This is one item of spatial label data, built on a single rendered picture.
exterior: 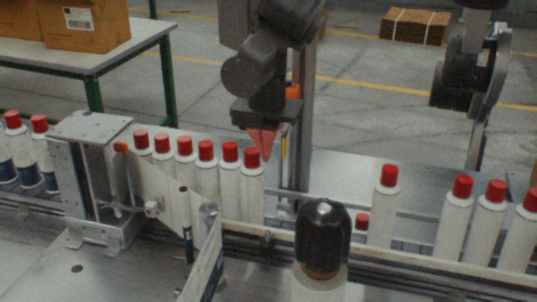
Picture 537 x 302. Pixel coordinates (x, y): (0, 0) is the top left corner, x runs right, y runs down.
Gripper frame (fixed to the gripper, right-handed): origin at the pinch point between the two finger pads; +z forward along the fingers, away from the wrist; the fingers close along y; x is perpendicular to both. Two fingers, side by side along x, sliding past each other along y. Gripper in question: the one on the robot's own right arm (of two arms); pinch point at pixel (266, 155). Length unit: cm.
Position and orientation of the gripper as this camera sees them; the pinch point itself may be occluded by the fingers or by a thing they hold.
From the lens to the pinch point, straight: 78.6
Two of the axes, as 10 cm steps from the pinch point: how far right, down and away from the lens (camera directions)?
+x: 2.8, -4.9, 8.2
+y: 9.6, 1.5, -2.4
